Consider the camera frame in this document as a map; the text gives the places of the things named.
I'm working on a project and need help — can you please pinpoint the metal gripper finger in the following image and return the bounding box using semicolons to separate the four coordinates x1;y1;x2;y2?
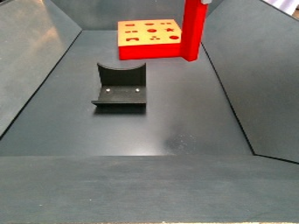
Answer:
201;0;213;4

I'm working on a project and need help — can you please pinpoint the tall red arch block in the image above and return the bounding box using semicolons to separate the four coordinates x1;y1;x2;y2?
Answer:
181;0;209;61

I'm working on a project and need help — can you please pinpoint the red shape-sorting board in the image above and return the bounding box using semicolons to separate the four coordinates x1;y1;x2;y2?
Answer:
118;19;182;60

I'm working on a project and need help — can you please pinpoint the black curved holder bracket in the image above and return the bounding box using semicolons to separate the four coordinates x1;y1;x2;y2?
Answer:
91;64;147;106

